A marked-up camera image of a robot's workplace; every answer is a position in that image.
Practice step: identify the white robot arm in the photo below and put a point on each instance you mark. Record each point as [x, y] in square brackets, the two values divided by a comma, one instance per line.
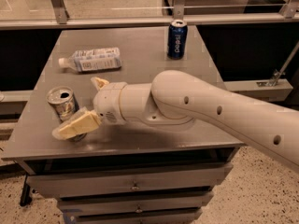
[175, 99]

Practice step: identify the grey metal railing frame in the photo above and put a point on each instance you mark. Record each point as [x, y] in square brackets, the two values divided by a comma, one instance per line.
[247, 39]

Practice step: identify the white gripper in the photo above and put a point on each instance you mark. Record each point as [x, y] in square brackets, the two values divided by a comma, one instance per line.
[106, 104]

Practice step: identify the silver redbull can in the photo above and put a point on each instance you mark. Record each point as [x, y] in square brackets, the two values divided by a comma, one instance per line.
[63, 101]

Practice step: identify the grey drawer cabinet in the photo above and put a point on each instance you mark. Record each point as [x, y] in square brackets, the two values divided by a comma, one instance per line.
[127, 174]

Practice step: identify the blue pepsi can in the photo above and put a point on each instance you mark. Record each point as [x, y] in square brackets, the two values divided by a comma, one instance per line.
[177, 35]

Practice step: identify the white plastic bottle lying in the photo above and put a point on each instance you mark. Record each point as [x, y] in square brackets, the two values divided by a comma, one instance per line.
[92, 60]

